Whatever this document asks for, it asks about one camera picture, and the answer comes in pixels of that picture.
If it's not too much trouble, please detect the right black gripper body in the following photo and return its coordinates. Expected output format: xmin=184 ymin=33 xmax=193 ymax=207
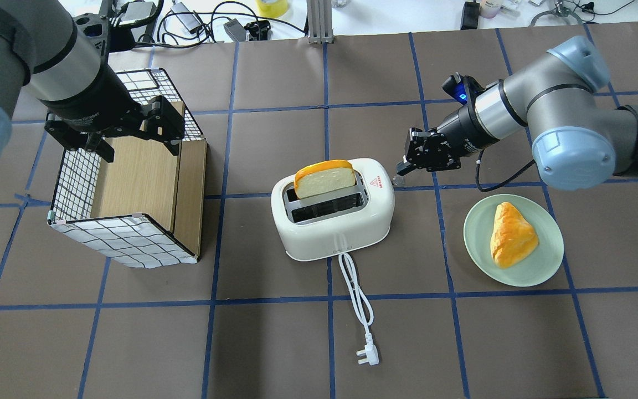
xmin=402 ymin=128 xmax=461 ymax=172

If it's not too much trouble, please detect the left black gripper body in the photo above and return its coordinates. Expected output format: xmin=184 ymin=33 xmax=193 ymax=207
xmin=44 ymin=95 xmax=164 ymax=152

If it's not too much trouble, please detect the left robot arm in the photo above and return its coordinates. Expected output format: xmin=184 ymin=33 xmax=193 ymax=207
xmin=0 ymin=1 xmax=184 ymax=162

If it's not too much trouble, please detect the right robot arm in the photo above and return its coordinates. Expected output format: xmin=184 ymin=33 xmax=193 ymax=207
xmin=228 ymin=37 xmax=638 ymax=191

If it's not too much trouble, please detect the bread slice in toaster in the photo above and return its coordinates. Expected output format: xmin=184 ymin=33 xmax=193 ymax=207
xmin=294 ymin=160 xmax=357 ymax=199

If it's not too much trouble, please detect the white toaster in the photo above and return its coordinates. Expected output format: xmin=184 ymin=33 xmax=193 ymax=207
xmin=271 ymin=157 xmax=395 ymax=261

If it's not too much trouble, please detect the wooden shelf box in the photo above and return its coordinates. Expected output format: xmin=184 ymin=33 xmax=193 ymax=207
xmin=85 ymin=112 xmax=208 ymax=268

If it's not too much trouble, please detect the bread piece on plate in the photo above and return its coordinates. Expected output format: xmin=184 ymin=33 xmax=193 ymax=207
xmin=490 ymin=202 xmax=539 ymax=269

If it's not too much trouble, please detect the black power adapter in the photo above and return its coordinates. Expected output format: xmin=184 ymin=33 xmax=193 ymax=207
xmin=459 ymin=1 xmax=480 ymax=30

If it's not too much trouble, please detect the yellow tape roll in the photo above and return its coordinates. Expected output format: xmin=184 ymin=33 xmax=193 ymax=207
xmin=256 ymin=0 xmax=289 ymax=19

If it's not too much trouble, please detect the green plate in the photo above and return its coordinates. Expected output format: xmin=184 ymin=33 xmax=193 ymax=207
xmin=463 ymin=194 xmax=564 ymax=287

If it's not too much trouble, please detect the blue lit wrist camera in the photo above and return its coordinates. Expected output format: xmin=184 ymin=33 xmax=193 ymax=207
xmin=441 ymin=73 xmax=486 ymax=105

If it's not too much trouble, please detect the black wire mesh basket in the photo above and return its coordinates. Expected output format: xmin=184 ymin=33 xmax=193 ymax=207
xmin=47 ymin=68 xmax=208 ymax=268

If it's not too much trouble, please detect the grey device with cables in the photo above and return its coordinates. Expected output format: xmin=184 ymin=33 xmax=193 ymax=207
xmin=171 ymin=2 xmax=203 ymax=34

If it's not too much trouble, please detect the aluminium frame post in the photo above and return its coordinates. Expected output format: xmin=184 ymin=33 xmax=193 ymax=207
xmin=306 ymin=0 xmax=335 ymax=44

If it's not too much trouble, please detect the white toaster power cable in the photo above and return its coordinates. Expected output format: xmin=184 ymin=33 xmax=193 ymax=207
xmin=337 ymin=252 xmax=380 ymax=366

